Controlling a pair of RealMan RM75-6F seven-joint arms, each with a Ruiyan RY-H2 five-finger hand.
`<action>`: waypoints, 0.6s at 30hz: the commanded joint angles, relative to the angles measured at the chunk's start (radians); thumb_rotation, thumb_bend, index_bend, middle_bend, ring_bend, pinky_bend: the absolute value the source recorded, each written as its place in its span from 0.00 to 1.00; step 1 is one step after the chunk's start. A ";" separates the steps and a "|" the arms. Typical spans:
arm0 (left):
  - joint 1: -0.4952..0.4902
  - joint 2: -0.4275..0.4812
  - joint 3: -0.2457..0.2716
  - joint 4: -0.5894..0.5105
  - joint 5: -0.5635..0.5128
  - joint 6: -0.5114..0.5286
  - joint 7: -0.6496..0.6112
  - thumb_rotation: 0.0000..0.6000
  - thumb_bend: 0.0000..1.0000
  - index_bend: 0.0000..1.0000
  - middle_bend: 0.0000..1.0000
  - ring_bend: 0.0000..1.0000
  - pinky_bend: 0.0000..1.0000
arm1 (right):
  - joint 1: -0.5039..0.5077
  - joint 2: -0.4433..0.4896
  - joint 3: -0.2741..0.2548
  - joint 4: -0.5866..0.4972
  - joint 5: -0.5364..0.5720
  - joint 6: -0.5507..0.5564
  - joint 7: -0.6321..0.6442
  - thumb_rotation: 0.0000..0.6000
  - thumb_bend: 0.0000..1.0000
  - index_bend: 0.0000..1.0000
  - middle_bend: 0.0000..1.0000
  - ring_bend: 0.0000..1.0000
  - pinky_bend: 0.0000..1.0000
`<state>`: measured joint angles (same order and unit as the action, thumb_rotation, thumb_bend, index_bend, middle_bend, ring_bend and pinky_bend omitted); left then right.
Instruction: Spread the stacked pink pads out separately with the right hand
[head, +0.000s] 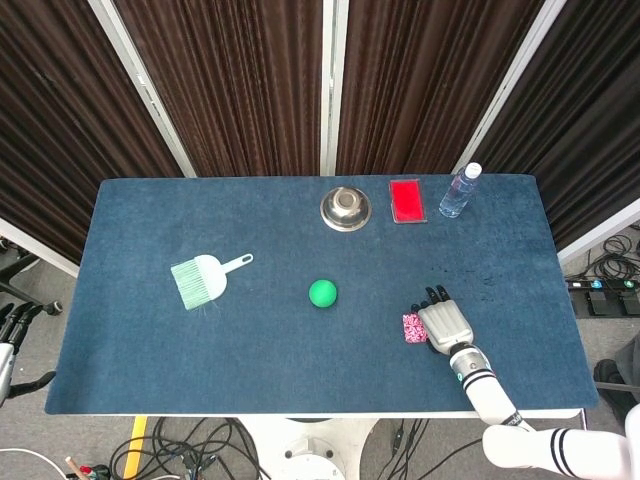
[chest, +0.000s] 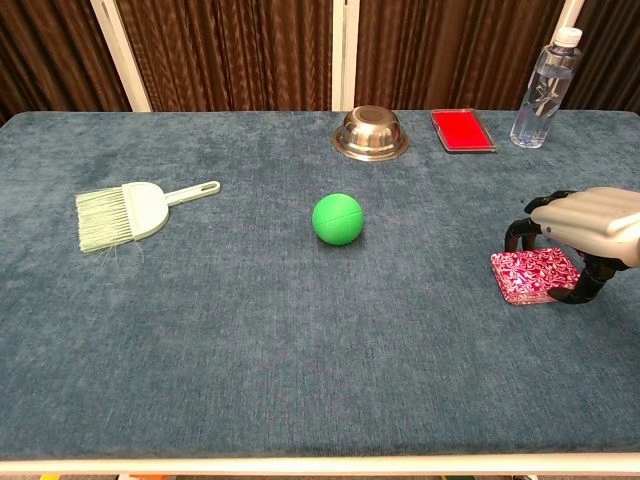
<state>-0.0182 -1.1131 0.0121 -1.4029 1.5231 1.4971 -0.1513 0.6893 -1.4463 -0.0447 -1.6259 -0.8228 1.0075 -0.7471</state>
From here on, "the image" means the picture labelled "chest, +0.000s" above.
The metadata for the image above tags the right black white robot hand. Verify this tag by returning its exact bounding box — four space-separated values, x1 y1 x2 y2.
503 186 640 306

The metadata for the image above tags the red white patterned block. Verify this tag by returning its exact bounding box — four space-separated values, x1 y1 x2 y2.
489 247 582 307

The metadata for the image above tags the clear plastic water bottle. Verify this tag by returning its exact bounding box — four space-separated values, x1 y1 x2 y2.
508 26 585 150

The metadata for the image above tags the red ink pad case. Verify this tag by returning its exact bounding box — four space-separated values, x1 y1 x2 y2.
429 107 499 155

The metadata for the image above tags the brown pleated curtain panel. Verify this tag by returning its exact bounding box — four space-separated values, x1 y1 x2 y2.
562 0 640 114
0 0 132 126
115 0 335 113
354 0 569 112

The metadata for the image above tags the upturned steel bowl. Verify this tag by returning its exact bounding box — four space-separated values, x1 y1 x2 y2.
330 104 411 163

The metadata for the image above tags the green ball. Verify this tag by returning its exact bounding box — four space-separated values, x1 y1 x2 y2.
311 192 365 247

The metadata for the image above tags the blue fabric table mat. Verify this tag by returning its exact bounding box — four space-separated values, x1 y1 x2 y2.
0 109 640 460

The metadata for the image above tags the mint green hand brush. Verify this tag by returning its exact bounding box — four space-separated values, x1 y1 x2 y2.
74 179 222 257

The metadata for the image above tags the white partition post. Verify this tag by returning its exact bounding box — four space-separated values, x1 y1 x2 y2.
549 0 587 51
89 0 153 113
330 0 361 112

